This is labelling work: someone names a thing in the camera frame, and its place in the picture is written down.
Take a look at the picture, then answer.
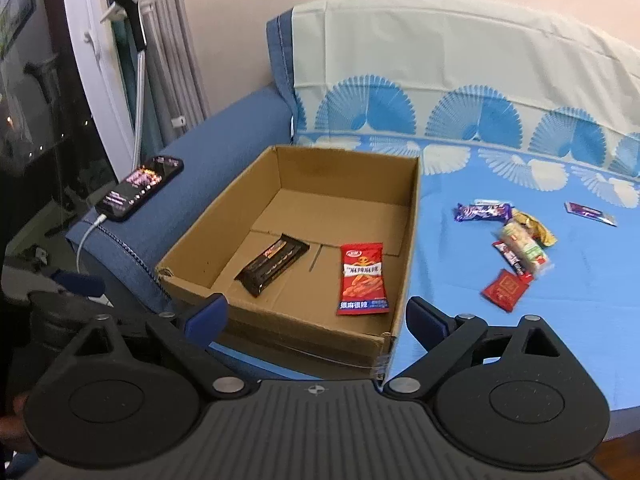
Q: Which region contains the red square snack packet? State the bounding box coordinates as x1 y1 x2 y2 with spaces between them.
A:
482 270 528 312

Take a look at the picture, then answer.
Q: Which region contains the white green rice cracker pack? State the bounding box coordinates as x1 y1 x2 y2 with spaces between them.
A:
499 220 552 278

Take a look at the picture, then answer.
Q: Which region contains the purple candy wrapper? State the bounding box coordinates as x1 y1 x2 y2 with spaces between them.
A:
454 203 512 223

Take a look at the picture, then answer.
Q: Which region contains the gold yellow snack wrapper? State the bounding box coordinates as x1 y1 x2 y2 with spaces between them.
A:
512 208 558 247

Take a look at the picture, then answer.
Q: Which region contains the person's left hand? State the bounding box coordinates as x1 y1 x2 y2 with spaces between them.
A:
0 392 34 453

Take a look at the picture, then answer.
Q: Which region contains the red spicy snack packet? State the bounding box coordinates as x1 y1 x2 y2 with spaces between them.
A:
337 243 390 315

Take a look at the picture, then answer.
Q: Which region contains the blue fabric sofa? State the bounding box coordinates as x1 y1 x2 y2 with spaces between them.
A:
66 12 299 312

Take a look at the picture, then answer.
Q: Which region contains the red white stick packet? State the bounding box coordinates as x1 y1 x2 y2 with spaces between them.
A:
492 240 534 283

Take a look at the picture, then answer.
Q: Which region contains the black chocolate bar wrapper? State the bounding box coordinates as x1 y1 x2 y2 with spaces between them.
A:
235 234 310 298

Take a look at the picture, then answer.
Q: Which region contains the brown cardboard box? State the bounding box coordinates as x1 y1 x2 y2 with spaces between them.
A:
156 145 421 376

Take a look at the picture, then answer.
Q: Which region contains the black smartphone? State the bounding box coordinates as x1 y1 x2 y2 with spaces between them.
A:
96 155 183 222

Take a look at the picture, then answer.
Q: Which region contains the purple silver stick packet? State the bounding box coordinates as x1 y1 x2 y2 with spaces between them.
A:
565 202 617 228

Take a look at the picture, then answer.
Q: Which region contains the blue white patterned sofa cover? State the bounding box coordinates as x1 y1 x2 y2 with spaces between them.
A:
288 0 639 410

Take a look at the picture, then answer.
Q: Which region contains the grey curtain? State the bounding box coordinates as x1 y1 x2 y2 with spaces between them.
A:
102 0 212 156

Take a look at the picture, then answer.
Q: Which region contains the white charging cable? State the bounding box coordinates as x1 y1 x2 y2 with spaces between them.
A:
75 212 109 273

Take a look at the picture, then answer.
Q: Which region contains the white door frame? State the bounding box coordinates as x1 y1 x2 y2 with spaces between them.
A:
64 0 134 180

